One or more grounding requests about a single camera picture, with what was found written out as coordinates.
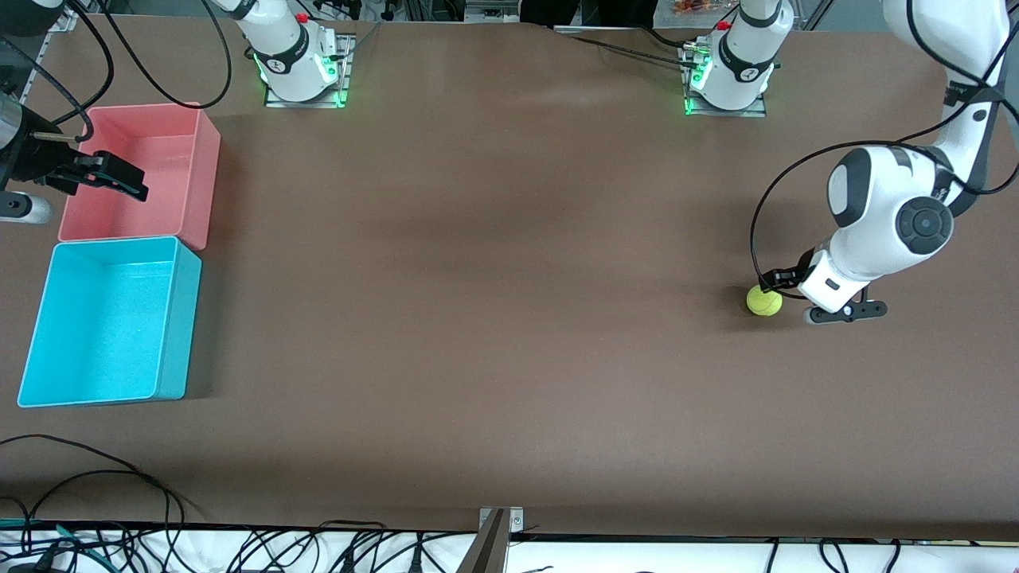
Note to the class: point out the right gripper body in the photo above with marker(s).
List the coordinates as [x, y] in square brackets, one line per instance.
[33, 161]

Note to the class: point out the yellow-green tennis ball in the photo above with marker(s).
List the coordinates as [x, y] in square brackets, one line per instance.
[764, 301]

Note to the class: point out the pink plastic bin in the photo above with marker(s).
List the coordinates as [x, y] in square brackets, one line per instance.
[155, 191]

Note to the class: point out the blue plastic bin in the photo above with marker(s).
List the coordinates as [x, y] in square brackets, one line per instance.
[103, 326]

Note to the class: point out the orange packet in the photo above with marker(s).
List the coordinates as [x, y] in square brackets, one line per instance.
[692, 6]

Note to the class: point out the aluminium frame profile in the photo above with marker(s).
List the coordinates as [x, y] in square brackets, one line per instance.
[64, 20]

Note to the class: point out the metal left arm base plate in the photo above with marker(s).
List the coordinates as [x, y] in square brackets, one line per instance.
[691, 110]

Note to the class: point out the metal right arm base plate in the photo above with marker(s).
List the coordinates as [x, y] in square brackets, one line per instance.
[344, 79]

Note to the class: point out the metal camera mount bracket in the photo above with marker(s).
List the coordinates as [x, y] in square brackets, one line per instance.
[487, 549]

